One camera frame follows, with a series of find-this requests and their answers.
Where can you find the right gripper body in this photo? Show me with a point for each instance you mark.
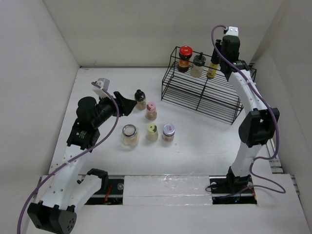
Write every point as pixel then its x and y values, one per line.
pixel 217 54

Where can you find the pink cap spice bottle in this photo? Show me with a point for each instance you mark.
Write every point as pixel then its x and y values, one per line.
pixel 151 113

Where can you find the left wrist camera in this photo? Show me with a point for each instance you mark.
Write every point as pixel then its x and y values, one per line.
pixel 101 84

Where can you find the black cap seasoning jar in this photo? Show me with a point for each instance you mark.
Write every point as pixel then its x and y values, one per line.
pixel 197 65

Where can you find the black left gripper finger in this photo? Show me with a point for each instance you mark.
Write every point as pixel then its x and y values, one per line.
pixel 119 98
pixel 126 107

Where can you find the yellow oil bottle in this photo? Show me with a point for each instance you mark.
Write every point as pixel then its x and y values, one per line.
pixel 212 68

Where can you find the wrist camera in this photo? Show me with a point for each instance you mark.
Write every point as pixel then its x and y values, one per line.
pixel 231 31
pixel 101 84

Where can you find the open wide glass jar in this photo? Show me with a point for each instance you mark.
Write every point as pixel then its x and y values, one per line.
pixel 130 135

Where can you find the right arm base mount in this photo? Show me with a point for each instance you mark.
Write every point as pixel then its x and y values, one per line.
pixel 223 194

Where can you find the yellow cap spice bottle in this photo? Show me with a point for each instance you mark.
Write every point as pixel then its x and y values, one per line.
pixel 152 132

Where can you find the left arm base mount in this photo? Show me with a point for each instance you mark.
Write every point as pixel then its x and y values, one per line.
pixel 112 196

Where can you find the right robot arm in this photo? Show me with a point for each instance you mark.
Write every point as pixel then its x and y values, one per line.
pixel 260 122

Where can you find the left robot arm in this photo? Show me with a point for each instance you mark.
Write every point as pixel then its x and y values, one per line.
pixel 57 210

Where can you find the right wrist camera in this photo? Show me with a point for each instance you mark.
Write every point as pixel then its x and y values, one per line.
pixel 231 31

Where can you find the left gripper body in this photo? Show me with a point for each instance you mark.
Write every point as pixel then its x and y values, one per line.
pixel 107 108

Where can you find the black wire rack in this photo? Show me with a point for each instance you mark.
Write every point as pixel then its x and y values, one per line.
pixel 215 97

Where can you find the red cap sauce bottle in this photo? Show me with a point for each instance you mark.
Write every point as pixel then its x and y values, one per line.
pixel 185 53

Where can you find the black pump cap spice jar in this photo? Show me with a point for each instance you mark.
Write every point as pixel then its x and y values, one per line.
pixel 140 97

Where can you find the silver lid spice jar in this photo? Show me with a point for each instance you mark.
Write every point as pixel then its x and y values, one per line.
pixel 168 132

